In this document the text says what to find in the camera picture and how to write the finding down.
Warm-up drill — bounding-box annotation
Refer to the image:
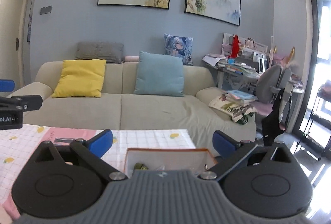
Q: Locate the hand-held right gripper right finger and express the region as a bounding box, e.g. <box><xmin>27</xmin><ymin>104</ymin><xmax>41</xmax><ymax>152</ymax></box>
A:
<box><xmin>198</xmin><ymin>130</ymin><xmax>294</xmax><ymax>180</ymax></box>

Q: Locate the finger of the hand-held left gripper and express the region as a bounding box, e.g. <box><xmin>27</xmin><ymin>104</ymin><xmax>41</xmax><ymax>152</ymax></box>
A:
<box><xmin>0</xmin><ymin>95</ymin><xmax>43</xmax><ymax>112</ymax></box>
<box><xmin>0</xmin><ymin>79</ymin><xmax>15</xmax><ymax>92</ymax></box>

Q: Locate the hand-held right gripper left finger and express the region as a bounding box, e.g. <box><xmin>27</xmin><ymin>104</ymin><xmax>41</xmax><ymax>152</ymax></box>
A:
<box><xmin>34</xmin><ymin>129</ymin><xmax>128</xmax><ymax>182</ymax></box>

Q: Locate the orange cardboard box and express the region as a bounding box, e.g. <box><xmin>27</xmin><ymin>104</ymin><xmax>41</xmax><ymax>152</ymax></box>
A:
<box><xmin>124</xmin><ymin>148</ymin><xmax>218</xmax><ymax>179</ymax></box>

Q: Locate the green and white bag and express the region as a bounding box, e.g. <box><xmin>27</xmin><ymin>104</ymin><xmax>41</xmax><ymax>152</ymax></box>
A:
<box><xmin>233</xmin><ymin>110</ymin><xmax>255</xmax><ymax>125</ymax></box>

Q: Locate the stack of books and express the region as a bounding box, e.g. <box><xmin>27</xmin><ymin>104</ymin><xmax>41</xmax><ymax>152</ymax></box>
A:
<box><xmin>209</xmin><ymin>89</ymin><xmax>258</xmax><ymax>121</ymax></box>

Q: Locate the pink and white checked tablecloth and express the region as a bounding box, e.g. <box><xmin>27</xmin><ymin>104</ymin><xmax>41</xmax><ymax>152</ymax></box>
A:
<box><xmin>0</xmin><ymin>124</ymin><xmax>197</xmax><ymax>214</ymax></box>

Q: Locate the cream door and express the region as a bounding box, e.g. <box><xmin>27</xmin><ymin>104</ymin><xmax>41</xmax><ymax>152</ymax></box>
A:
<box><xmin>0</xmin><ymin>0</ymin><xmax>31</xmax><ymax>96</ymax></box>

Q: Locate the black hanging garment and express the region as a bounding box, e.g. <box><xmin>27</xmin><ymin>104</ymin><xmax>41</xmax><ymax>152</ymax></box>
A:
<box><xmin>261</xmin><ymin>84</ymin><xmax>291</xmax><ymax>147</ymax></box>

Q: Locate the yellow cushion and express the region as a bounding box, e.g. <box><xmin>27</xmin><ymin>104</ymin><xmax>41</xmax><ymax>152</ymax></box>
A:
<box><xmin>51</xmin><ymin>59</ymin><xmax>107</xmax><ymax>98</ymax></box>

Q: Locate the white desk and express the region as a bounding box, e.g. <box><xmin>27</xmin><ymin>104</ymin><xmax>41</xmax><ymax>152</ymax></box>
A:
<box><xmin>202</xmin><ymin>33</ymin><xmax>304</xmax><ymax>95</ymax></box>

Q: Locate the beige sofa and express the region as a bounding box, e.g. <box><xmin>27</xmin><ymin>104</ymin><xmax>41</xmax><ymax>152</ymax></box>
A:
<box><xmin>6</xmin><ymin>60</ymin><xmax>256</xmax><ymax>143</ymax></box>

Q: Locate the grey and pink desk chair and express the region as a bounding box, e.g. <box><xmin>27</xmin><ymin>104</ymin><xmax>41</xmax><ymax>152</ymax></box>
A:
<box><xmin>252</xmin><ymin>64</ymin><xmax>296</xmax><ymax>136</ymax></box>

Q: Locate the pile of books and papers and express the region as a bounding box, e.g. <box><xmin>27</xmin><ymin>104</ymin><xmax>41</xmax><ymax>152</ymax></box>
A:
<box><xmin>203</xmin><ymin>54</ymin><xmax>261</xmax><ymax>77</ymax></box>

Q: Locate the grey striped cushion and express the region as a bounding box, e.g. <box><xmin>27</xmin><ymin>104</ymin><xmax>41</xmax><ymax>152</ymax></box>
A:
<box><xmin>75</xmin><ymin>41</ymin><xmax>124</xmax><ymax>64</ymax></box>

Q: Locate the light blue cushion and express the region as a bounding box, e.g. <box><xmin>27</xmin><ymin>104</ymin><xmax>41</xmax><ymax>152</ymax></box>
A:
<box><xmin>134</xmin><ymin>51</ymin><xmax>185</xmax><ymax>97</ymax></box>

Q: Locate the red ornament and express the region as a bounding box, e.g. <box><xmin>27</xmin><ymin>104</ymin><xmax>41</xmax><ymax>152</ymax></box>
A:
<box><xmin>231</xmin><ymin>35</ymin><xmax>240</xmax><ymax>57</ymax></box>

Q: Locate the black metal rack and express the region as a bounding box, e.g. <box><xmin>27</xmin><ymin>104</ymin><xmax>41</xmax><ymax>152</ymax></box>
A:
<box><xmin>305</xmin><ymin>84</ymin><xmax>331</xmax><ymax>160</ymax></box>

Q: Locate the blue printed pillow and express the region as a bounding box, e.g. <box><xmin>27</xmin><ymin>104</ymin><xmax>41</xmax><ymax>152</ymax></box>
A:
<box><xmin>164</xmin><ymin>34</ymin><xmax>194</xmax><ymax>66</ymax></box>

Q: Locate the glass balcony door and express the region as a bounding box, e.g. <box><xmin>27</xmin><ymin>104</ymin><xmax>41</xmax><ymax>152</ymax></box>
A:
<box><xmin>300</xmin><ymin>0</ymin><xmax>331</xmax><ymax>136</ymax></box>

